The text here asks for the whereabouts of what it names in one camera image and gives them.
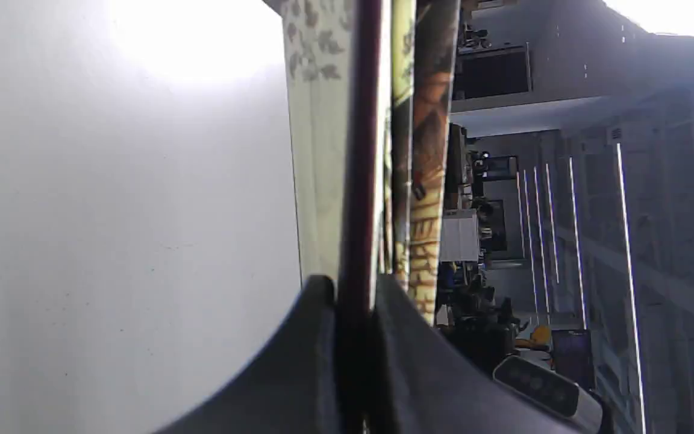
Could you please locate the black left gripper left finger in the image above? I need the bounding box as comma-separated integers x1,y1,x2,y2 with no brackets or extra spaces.
161,275,342,433

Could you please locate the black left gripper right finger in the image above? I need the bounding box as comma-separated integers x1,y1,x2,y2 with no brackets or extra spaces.
371,277,614,433

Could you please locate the painted paper folding fan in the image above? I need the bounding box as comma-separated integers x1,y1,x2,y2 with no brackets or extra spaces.
279,1,461,433

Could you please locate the dark oval device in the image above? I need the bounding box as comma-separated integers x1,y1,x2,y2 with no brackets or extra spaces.
492,356,580,418

